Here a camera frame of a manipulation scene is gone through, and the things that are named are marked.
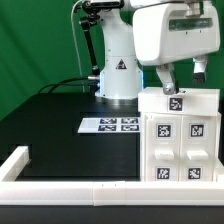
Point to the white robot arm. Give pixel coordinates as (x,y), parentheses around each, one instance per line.
(121,77)

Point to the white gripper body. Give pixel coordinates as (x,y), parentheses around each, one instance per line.
(165,33)

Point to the white cabinet door panel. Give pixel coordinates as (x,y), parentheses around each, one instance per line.
(197,148)
(162,145)

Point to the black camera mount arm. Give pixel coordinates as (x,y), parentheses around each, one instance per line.
(92,8)

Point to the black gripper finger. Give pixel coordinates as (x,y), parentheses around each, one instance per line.
(199,71)
(165,73)

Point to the white cabinet top block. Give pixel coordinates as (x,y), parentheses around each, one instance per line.
(189,101)

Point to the white U-shaped fence frame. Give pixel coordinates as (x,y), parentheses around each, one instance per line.
(15,192)

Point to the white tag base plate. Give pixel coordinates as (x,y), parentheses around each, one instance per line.
(110,125)

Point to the white cabinet body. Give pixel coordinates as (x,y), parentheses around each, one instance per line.
(143,137)

